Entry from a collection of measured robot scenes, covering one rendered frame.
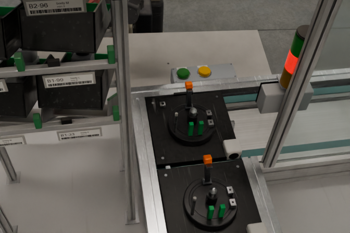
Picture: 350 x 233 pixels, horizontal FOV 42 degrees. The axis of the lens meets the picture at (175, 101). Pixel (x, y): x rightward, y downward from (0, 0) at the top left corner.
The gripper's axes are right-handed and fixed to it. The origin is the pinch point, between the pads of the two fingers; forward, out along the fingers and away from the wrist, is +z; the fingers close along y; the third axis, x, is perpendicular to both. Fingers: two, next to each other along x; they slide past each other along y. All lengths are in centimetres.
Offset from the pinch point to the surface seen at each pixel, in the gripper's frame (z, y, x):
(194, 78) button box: -26.0, 28.2, 10.2
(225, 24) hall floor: -14, -38, 171
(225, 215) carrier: -31, 70, -16
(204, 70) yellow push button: -29.6, 26.4, 12.1
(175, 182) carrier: -19, 59, -14
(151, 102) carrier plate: -14.5, 33.4, -2.1
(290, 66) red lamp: -58, 42, -26
